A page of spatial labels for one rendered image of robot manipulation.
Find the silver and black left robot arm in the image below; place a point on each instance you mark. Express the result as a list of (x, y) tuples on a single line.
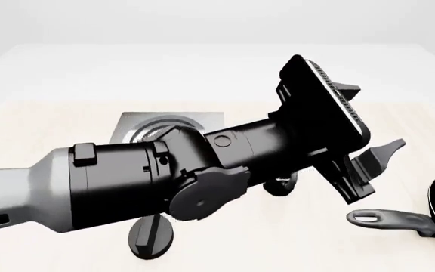
[(119, 181)]

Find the flat black stove plate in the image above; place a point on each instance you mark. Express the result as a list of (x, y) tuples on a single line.
[(128, 124)]

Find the black frying pan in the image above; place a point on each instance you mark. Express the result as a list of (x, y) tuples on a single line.
[(391, 219)]

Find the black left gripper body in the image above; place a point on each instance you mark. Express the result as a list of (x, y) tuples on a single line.
[(315, 119)]

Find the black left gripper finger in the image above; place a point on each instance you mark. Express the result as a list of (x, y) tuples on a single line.
[(385, 150), (349, 90)]

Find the round black stove knob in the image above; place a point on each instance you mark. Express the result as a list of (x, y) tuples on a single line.
[(147, 239)]

